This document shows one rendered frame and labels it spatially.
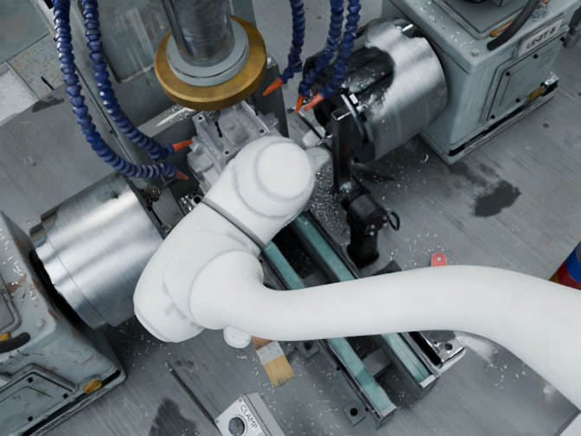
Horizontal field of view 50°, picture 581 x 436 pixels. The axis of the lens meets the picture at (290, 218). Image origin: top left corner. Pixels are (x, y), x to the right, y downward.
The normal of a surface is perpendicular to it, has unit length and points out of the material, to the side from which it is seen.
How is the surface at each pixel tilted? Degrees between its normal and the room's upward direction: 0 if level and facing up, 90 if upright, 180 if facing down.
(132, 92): 90
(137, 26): 90
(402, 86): 39
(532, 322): 43
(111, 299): 66
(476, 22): 0
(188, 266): 22
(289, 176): 32
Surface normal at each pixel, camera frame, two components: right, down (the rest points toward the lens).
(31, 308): -0.08, -0.44
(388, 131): 0.51, 0.57
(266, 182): 0.12, 0.01
